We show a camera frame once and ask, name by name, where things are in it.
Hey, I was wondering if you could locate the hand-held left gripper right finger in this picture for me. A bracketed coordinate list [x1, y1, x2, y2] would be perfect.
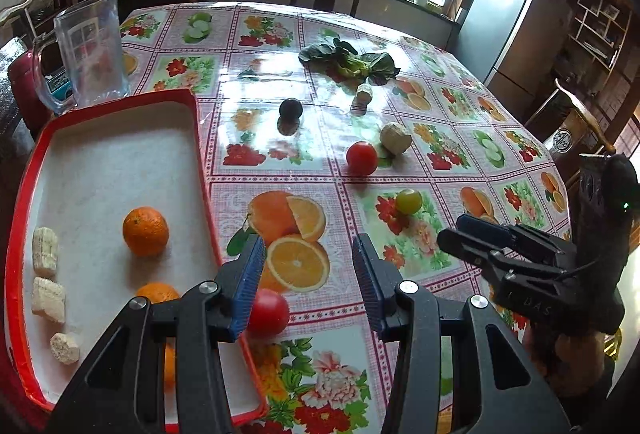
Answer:
[351, 234, 571, 434]

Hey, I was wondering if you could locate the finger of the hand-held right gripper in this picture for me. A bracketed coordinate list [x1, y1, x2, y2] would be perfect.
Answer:
[457, 214, 576, 265]
[438, 229, 551, 282]

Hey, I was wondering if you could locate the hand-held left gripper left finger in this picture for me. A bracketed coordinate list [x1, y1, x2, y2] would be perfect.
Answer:
[45, 234, 267, 434]

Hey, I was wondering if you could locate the red tomato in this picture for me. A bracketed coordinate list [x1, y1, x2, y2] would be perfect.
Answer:
[346, 141, 379, 176]
[247, 289, 291, 337]

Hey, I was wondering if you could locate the orange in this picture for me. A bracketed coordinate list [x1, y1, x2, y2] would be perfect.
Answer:
[164, 341, 177, 390]
[122, 207, 170, 258]
[136, 283, 181, 305]

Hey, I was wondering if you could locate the red rimmed white tray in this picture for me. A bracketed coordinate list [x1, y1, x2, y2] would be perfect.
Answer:
[4, 88, 268, 432]

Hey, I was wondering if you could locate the small pale corn cob piece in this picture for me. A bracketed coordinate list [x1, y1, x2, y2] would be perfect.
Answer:
[50, 332, 81, 365]

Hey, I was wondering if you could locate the person's right hand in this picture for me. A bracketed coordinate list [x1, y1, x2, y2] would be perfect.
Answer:
[522, 326, 617, 397]

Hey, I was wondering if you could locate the green round fruit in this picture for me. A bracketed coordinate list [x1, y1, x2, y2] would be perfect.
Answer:
[395, 188, 424, 215]

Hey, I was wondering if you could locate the thick pale vegetable chunk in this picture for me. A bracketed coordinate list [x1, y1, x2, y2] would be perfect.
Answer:
[379, 122, 413, 156]

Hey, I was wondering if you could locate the floral fruit printed tablecloth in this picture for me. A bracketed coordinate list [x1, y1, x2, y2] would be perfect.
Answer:
[120, 2, 573, 434]

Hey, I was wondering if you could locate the brown carved wooden chair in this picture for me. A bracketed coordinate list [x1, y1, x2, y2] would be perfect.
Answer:
[525, 79, 618, 175]

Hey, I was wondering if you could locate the green leafy vegetable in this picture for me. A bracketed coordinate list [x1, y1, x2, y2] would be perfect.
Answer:
[298, 38, 401, 86]

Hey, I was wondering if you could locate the grey refrigerator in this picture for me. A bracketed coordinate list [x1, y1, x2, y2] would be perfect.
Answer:
[452, 0, 573, 125]

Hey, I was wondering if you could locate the wooden shelf unit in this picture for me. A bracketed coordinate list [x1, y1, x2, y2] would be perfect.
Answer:
[545, 0, 640, 115]

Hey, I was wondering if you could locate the clear plastic pitcher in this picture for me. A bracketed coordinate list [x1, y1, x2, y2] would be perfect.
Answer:
[32, 0, 132, 115]

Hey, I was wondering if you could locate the red kettle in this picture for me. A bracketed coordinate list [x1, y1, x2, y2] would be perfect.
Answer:
[7, 49, 56, 135]

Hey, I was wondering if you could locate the light wooden curved-top chair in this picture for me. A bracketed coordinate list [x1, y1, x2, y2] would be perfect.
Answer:
[0, 0, 36, 40]

